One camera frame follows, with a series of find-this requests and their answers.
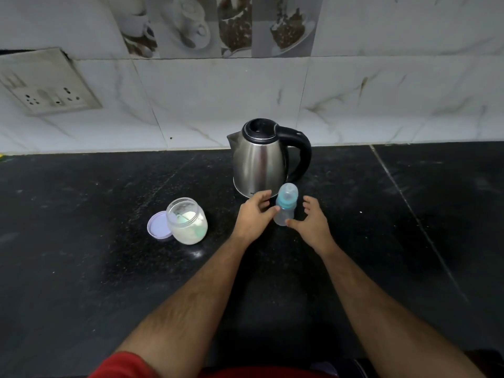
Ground person's right hand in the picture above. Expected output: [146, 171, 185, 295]
[285, 195, 338, 258]

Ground coffee print decorative tile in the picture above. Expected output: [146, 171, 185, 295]
[106, 0, 323, 59]

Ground person's left forearm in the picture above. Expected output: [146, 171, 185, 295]
[116, 236, 253, 378]

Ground lavender jar lid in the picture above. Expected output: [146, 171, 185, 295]
[146, 211, 174, 242]

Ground pale green measuring scoop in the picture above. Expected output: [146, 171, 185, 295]
[175, 213, 207, 239]

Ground person's right forearm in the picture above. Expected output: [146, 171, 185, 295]
[319, 244, 487, 378]

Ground stainless steel electric kettle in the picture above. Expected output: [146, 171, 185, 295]
[226, 118, 312, 200]

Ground white wall socket plate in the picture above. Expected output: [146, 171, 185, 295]
[0, 47, 103, 116]

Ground person's left hand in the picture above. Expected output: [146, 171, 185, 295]
[230, 189, 281, 248]

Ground person's red shirt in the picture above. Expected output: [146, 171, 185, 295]
[88, 351, 339, 378]

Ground clear baby bottle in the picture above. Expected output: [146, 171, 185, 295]
[274, 207, 295, 227]

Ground clear jar of white powder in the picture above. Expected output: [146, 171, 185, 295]
[165, 197, 208, 245]

